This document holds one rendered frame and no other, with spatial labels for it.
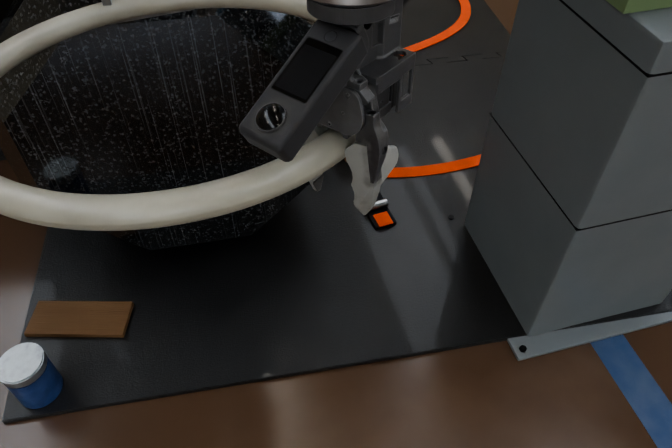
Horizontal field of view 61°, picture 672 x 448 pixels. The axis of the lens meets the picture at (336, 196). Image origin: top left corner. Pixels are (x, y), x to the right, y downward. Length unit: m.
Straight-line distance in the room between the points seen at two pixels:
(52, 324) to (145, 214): 1.19
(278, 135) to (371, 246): 1.24
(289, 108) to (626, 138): 0.77
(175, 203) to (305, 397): 1.00
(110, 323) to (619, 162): 1.23
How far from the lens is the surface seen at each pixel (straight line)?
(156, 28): 1.20
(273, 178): 0.48
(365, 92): 0.47
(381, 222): 1.69
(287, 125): 0.43
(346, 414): 1.40
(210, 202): 0.47
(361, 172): 0.52
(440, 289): 1.58
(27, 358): 1.47
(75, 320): 1.63
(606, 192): 1.19
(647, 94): 1.05
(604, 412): 1.54
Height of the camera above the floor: 1.29
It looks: 46 degrees down
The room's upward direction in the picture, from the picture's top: straight up
